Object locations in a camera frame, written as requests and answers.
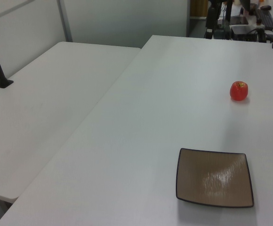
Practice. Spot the red apple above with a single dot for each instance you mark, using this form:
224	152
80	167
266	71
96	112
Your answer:
238	92

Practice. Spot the brown square ceramic plate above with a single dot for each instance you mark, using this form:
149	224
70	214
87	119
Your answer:
214	179

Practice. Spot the black tripod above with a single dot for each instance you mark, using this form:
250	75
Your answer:
211	18

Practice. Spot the black electronics box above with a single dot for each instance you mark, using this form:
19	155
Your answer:
243	31

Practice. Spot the black flat tablet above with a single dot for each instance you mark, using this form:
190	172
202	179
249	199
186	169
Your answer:
239	20

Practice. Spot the dark monitor stand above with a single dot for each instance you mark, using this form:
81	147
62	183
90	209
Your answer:
246	7

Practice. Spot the black computer keyboard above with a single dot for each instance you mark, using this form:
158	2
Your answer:
266	18

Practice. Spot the black computer mouse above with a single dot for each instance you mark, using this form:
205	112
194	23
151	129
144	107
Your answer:
265	7

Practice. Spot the grey metal partition post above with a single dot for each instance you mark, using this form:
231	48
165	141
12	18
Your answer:
64	21

